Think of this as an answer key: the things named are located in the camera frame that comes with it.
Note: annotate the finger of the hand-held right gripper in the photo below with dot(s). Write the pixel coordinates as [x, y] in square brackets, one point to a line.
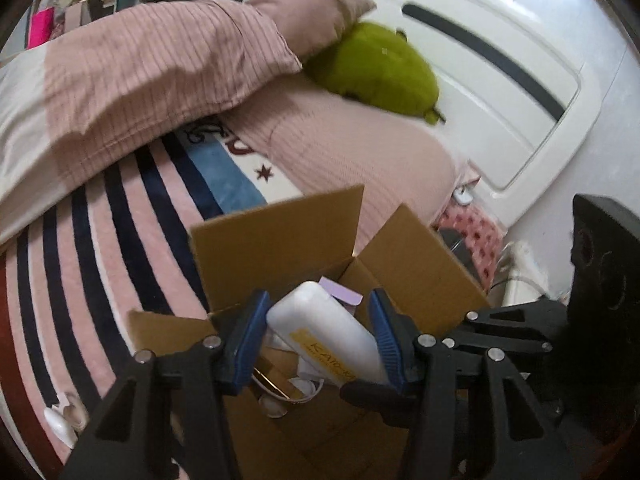
[505, 330]
[375, 397]

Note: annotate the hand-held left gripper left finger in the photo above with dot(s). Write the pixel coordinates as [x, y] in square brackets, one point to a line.
[245, 340]

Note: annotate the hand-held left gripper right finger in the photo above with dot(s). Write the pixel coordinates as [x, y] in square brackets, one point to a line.
[392, 345]

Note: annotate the gold stick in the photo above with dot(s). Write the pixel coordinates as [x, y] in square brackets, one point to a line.
[272, 385]

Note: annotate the white round earphone case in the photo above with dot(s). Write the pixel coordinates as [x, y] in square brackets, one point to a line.
[306, 386]

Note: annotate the purple carton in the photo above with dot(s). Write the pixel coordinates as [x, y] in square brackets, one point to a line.
[342, 291]

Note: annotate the white round-lobed device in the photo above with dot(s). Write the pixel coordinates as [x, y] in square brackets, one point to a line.
[276, 407]

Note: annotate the white rounded bottle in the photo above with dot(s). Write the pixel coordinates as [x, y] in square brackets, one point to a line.
[320, 325]

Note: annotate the brown cardboard box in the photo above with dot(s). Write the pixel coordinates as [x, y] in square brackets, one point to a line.
[280, 240]

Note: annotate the black flat device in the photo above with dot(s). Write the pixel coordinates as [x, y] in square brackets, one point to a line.
[456, 245]

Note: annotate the pink heart-print cloth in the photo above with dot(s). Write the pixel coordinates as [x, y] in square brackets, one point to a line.
[472, 235]

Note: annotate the small white charger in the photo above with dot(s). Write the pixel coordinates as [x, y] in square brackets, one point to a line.
[463, 196]

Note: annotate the striped plush blanket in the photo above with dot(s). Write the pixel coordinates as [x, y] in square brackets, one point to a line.
[100, 260]

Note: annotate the plain pink pillow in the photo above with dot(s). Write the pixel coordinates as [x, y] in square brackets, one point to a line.
[350, 160]

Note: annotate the white headboard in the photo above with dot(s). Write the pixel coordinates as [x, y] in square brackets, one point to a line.
[500, 85]

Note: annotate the green plush toy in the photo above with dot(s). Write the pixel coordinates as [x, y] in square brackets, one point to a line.
[385, 65]

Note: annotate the pink grey striped quilt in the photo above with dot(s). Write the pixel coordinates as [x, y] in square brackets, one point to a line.
[125, 75]

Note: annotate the pink pinstriped pillow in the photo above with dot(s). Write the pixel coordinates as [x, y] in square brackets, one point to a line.
[315, 10]

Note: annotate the bright pink bag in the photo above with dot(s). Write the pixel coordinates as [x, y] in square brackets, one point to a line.
[40, 27]

